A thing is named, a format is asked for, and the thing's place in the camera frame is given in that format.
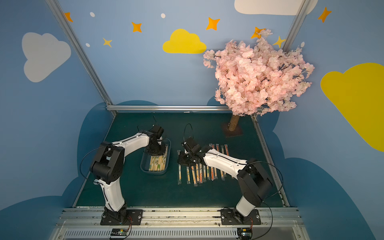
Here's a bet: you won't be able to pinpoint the chopsticks green label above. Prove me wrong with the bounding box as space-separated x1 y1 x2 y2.
202 165 207 183

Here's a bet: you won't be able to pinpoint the chopsticks red print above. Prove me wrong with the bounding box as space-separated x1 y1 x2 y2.
195 164 200 183

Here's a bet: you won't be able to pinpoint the clear plastic storage box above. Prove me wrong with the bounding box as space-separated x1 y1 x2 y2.
140 139 171 175

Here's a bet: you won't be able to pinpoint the chopsticks red bamboo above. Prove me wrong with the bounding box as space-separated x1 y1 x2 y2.
206 166 211 180

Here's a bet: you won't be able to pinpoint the chopsticks green tip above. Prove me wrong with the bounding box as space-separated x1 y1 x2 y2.
186 167 191 184

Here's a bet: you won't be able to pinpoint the red striped chopsticks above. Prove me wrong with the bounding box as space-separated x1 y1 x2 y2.
191 166 198 187

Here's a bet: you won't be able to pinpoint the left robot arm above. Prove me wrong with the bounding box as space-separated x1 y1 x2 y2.
90 125 167 226

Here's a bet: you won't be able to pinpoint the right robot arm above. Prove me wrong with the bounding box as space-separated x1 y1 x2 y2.
178 137 273 224

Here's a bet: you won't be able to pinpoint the chopsticks bundle in box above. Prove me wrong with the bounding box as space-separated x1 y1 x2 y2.
149 146 168 172

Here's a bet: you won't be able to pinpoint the pink blossom artificial tree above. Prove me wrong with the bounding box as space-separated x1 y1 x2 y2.
203 29 315 136

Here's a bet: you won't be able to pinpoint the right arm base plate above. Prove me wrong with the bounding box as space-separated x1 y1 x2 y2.
220 208 262 225

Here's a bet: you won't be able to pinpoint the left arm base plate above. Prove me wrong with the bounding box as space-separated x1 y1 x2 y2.
100 208 144 226

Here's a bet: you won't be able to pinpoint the aluminium rail frame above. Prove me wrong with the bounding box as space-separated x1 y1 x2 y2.
50 207 310 240

